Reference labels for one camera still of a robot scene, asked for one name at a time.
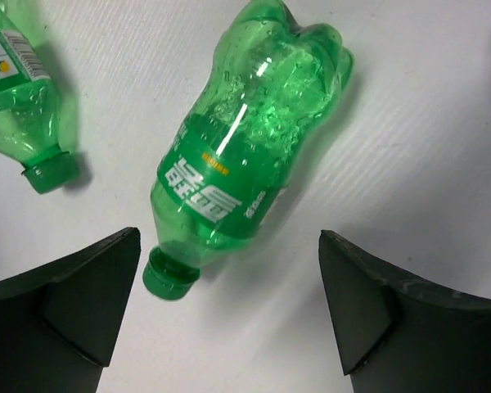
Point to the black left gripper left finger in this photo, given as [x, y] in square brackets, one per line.
[59, 323]

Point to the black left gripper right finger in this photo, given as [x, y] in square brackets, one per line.
[398, 332]

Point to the green Sprite bottle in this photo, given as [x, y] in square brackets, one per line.
[272, 84]
[32, 119]

